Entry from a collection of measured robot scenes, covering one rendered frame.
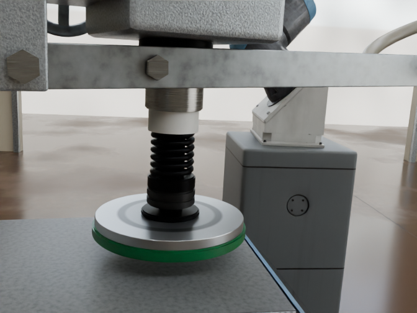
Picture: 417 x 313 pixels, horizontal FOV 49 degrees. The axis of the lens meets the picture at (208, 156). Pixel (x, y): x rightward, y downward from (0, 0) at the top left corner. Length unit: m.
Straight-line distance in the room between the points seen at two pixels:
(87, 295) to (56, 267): 0.09
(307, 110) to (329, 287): 0.64
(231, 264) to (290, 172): 0.95
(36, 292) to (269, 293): 0.28
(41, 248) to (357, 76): 0.53
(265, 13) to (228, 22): 0.05
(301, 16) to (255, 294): 1.28
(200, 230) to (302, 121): 1.07
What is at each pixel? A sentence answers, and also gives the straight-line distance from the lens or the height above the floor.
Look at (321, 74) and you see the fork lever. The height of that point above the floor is 1.11.
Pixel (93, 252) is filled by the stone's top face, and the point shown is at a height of 0.85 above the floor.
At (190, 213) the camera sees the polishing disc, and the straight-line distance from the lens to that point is 0.65.
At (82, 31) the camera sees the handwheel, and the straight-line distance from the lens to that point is 0.75.
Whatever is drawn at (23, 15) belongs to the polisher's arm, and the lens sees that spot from 0.51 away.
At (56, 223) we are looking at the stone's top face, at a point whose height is 0.85.
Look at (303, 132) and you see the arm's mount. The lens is 1.64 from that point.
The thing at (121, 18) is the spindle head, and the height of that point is 1.16.
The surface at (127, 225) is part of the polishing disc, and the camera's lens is 0.62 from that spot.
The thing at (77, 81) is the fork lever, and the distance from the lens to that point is 0.54.
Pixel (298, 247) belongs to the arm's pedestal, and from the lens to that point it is 1.67.
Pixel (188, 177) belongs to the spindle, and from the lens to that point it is 0.64.
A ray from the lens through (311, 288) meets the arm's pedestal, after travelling 1.76.
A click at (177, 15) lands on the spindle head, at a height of 1.17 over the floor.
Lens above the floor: 1.12
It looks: 12 degrees down
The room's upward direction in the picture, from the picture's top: 3 degrees clockwise
